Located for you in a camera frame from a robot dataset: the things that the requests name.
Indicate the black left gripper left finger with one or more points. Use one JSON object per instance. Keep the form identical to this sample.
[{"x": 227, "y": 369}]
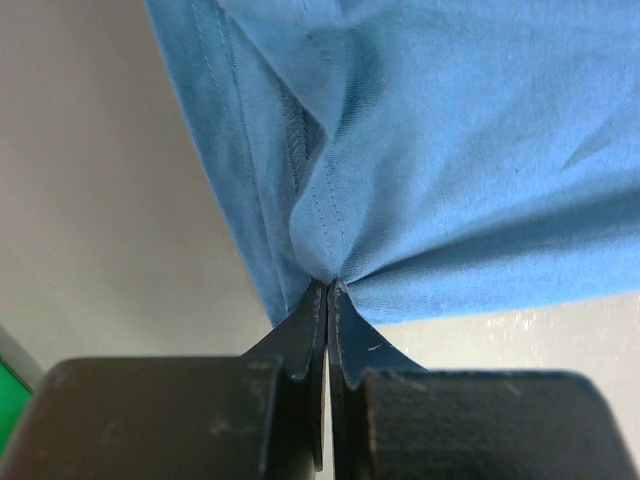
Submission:
[{"x": 296, "y": 432}]

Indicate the blue t-shirt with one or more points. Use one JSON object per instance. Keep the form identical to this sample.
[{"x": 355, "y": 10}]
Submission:
[{"x": 437, "y": 158}]

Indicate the green plastic crate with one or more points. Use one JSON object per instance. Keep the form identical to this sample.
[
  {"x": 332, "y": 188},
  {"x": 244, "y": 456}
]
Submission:
[{"x": 14, "y": 394}]

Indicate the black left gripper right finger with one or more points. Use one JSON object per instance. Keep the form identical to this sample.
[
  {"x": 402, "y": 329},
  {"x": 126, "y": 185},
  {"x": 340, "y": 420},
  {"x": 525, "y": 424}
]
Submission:
[{"x": 355, "y": 347}]

